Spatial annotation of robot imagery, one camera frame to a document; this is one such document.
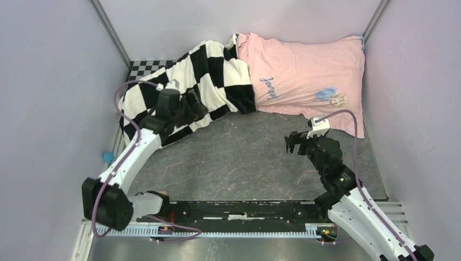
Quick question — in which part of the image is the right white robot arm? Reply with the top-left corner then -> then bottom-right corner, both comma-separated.
284,132 -> 434,260

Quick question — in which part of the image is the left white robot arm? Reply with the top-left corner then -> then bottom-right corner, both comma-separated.
82,89 -> 208,237

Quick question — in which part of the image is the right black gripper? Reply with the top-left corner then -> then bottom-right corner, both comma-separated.
284,130 -> 327,176

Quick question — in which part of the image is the black white checkered pillowcase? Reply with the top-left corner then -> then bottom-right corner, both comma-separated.
118,34 -> 256,147

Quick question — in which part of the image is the blue small object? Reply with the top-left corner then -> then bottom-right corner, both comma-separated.
102,151 -> 115,165

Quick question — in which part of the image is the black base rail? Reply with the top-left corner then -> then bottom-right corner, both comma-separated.
156,200 -> 333,233

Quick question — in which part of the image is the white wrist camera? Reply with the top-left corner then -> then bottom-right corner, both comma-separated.
307,115 -> 330,138
156,79 -> 179,91

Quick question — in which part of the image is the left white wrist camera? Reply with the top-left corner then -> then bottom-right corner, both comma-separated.
156,79 -> 179,91

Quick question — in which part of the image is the checkerboard calibration board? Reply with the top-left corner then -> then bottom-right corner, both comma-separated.
126,60 -> 177,81

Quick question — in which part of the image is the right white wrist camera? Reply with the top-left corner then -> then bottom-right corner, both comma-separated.
307,115 -> 330,138

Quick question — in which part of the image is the pink pillow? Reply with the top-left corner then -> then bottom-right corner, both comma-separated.
237,33 -> 365,139

